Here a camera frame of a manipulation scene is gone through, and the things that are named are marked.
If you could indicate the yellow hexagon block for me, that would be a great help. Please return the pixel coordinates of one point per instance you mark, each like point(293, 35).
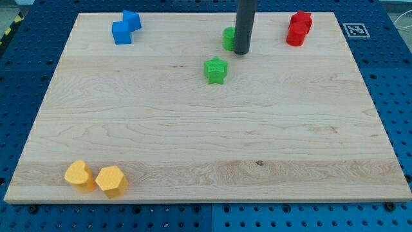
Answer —
point(112, 181)

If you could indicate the blue angled block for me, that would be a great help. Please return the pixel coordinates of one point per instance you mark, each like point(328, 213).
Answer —
point(132, 19)

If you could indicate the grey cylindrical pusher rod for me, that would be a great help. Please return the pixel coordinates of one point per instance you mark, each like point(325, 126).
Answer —
point(244, 24)

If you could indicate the red star block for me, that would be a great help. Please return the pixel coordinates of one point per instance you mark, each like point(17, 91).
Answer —
point(303, 17)

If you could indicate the red cylinder block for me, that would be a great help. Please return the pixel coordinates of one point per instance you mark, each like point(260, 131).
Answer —
point(296, 34)

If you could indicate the blue cube block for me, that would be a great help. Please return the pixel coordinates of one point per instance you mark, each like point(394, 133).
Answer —
point(120, 32)

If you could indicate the green cylinder block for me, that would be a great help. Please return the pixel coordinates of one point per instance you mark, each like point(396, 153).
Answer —
point(228, 38)

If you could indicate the green star block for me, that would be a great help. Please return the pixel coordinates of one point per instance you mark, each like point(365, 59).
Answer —
point(215, 70)

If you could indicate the white fiducial marker tag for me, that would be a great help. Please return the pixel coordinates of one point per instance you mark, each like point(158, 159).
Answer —
point(356, 30)

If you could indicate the light wooden board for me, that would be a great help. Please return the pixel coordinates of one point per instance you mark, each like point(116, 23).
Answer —
point(289, 124)

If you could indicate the yellow heart block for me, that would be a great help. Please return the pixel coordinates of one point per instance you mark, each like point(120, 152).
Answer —
point(80, 177)

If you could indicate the yellow black hazard tape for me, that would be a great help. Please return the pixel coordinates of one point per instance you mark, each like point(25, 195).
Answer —
point(12, 29)

